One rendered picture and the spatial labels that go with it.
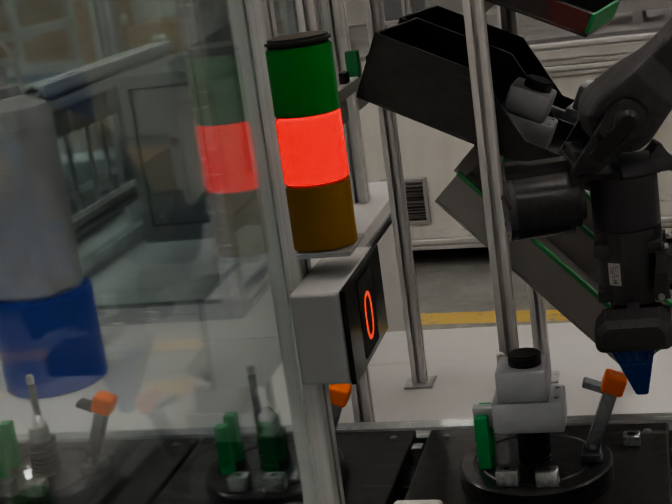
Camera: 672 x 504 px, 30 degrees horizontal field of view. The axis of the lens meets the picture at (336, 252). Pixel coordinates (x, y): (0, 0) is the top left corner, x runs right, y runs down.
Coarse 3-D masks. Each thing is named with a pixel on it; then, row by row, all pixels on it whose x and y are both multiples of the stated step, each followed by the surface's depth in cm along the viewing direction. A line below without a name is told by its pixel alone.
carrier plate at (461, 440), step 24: (432, 432) 130; (456, 432) 129; (648, 432) 123; (432, 456) 124; (456, 456) 123; (624, 456) 118; (648, 456) 118; (432, 480) 119; (456, 480) 118; (624, 480) 114; (648, 480) 113
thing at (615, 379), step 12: (612, 372) 112; (588, 384) 112; (600, 384) 112; (612, 384) 111; (624, 384) 111; (612, 396) 112; (600, 408) 112; (612, 408) 112; (600, 420) 113; (600, 432) 113; (588, 444) 114; (600, 444) 113
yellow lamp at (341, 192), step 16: (288, 192) 92; (304, 192) 91; (320, 192) 91; (336, 192) 91; (288, 208) 92; (304, 208) 91; (320, 208) 91; (336, 208) 91; (352, 208) 93; (304, 224) 92; (320, 224) 91; (336, 224) 92; (352, 224) 93; (304, 240) 92; (320, 240) 92; (336, 240) 92; (352, 240) 93
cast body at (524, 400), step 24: (504, 360) 115; (528, 360) 112; (504, 384) 112; (528, 384) 112; (480, 408) 115; (504, 408) 113; (528, 408) 112; (552, 408) 112; (504, 432) 113; (528, 432) 113; (552, 432) 112
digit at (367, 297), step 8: (368, 272) 96; (360, 280) 93; (368, 280) 96; (360, 288) 93; (368, 288) 95; (360, 296) 93; (368, 296) 95; (360, 304) 93; (368, 304) 95; (368, 312) 95; (368, 320) 95; (376, 320) 97; (368, 328) 94; (376, 328) 97; (368, 336) 94; (376, 336) 97; (368, 344) 94; (368, 352) 94
